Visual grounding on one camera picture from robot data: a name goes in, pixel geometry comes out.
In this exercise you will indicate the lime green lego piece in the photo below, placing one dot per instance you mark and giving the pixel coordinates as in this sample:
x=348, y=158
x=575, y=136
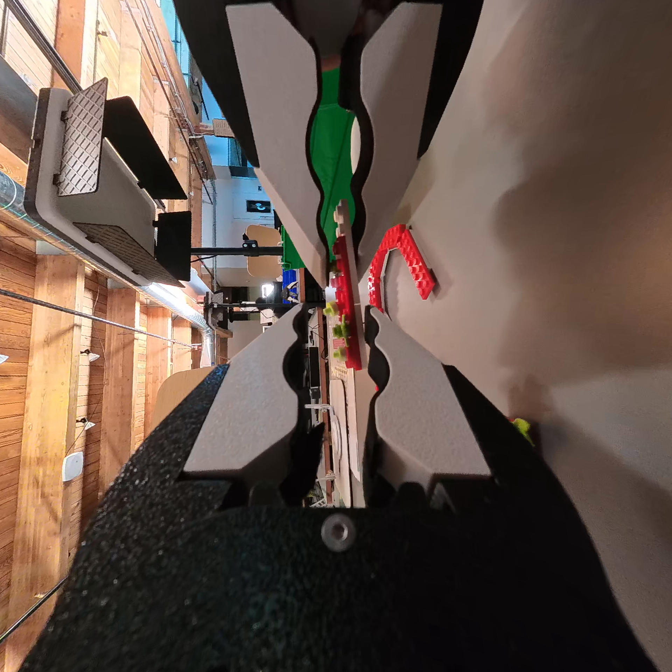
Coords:
x=522, y=430

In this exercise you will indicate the wooden book stand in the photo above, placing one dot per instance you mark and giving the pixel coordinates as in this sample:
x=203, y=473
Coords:
x=262, y=252
x=183, y=391

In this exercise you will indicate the white ceiling access point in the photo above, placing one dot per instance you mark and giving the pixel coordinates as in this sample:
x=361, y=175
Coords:
x=72, y=466

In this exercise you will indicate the silver ventilation duct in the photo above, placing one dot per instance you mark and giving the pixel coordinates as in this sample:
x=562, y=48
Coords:
x=173, y=302

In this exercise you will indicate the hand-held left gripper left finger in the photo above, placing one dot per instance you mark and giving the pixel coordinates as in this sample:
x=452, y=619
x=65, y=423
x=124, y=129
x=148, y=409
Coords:
x=246, y=420

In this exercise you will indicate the red lego strip with flowers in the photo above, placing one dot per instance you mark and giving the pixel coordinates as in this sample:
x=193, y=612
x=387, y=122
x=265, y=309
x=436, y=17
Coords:
x=349, y=294

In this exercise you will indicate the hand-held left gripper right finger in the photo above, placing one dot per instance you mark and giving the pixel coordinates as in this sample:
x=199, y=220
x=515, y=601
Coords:
x=425, y=425

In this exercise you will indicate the small green bin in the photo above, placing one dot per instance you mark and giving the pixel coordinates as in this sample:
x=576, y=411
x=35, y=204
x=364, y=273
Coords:
x=291, y=246

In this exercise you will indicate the red lego heart frame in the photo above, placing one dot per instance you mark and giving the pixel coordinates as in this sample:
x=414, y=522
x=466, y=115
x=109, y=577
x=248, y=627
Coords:
x=414, y=262

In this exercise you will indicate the large green plastic bin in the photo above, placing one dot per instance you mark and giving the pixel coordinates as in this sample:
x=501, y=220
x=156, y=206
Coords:
x=330, y=147

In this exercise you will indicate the hanging ceiling light panel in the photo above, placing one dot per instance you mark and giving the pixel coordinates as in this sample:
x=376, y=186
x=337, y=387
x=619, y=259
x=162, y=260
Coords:
x=105, y=183

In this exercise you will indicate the blue plastic bin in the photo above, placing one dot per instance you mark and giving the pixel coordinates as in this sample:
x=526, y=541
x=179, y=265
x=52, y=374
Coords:
x=290, y=283

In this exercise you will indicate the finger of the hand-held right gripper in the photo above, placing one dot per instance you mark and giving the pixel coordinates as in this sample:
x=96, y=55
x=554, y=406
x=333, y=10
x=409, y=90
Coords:
x=399, y=105
x=273, y=105

